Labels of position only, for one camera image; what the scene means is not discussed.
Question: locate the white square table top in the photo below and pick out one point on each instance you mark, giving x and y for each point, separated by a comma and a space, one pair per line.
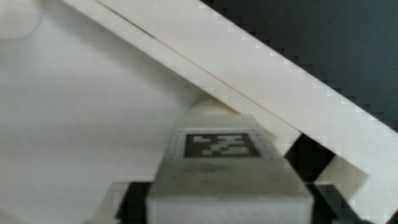
90, 101

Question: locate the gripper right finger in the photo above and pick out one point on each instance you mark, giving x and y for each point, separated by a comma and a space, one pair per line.
332, 211

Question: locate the white leg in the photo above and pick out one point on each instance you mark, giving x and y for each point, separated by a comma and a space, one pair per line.
225, 182

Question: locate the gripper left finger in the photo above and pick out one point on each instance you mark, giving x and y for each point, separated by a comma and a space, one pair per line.
131, 208

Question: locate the white right fence wall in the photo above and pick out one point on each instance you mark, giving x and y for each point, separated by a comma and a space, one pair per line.
197, 33

